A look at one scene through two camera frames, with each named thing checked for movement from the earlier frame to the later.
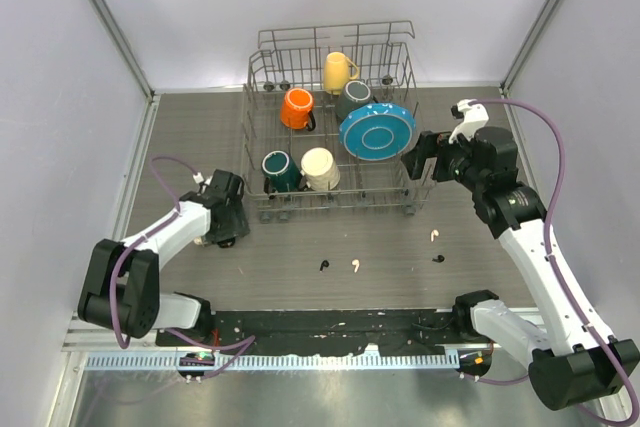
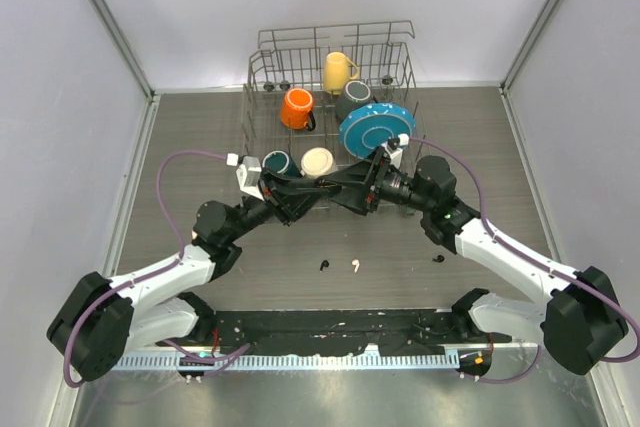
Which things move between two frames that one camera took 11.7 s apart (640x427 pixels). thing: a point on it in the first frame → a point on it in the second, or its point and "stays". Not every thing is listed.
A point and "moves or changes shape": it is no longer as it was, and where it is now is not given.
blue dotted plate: (378, 131) stays
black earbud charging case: (227, 243) moves or changes shape
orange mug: (297, 105) stays
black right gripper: (432, 144) → (364, 190)
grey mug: (356, 94) stays
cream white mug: (319, 167) stays
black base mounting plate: (314, 333) stays
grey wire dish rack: (331, 122) stays
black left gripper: (238, 226) → (288, 198)
